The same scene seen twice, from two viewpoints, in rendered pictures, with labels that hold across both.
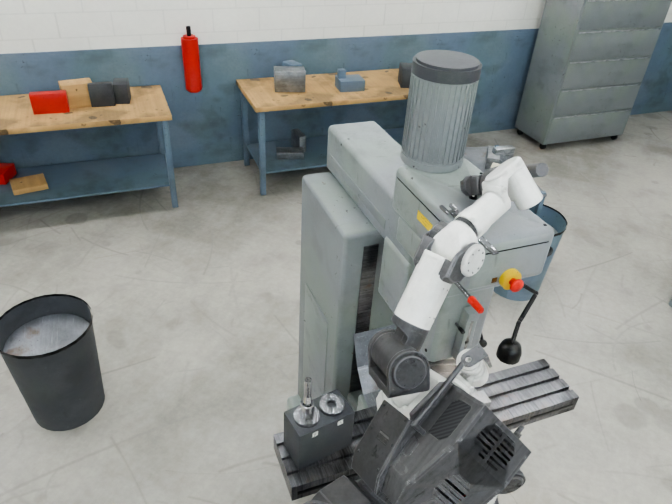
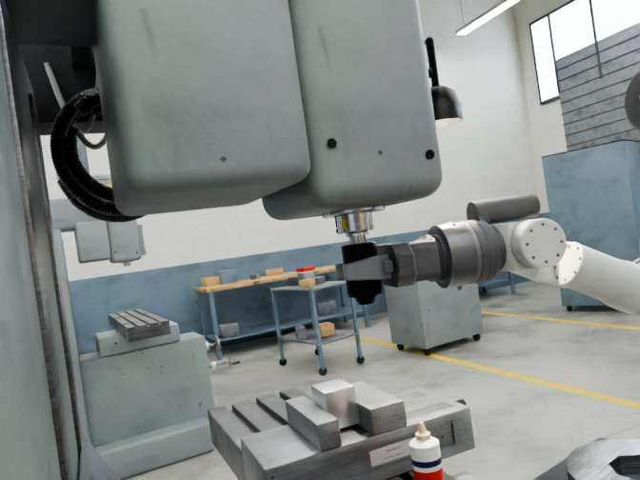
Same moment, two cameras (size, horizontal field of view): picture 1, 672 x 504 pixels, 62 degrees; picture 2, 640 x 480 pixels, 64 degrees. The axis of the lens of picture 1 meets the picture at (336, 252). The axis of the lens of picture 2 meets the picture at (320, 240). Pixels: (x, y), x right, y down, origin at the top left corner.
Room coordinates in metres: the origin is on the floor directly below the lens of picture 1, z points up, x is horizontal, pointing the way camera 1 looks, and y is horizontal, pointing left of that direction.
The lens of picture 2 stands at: (1.50, 0.30, 1.28)
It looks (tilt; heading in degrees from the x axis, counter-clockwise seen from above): 0 degrees down; 269
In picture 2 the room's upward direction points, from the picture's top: 8 degrees counter-clockwise
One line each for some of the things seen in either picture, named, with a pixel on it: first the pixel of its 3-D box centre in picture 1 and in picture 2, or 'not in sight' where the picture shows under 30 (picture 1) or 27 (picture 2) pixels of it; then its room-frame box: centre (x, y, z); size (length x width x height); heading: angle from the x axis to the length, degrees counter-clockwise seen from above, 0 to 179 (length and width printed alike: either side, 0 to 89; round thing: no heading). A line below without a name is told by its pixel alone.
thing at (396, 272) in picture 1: (421, 273); (190, 93); (1.61, -0.31, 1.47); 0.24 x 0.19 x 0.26; 113
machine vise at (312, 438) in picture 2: not in sight; (355, 430); (1.47, -0.54, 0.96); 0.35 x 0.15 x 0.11; 21
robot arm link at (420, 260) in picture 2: (444, 378); (426, 260); (1.34, -0.40, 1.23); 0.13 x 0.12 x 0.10; 98
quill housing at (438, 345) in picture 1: (448, 306); (333, 91); (1.44, -0.38, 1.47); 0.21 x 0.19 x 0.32; 113
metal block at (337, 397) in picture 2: not in sight; (334, 403); (1.49, -0.53, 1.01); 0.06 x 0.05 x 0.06; 111
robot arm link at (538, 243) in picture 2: not in sight; (504, 237); (1.23, -0.41, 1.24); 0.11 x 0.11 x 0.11; 8
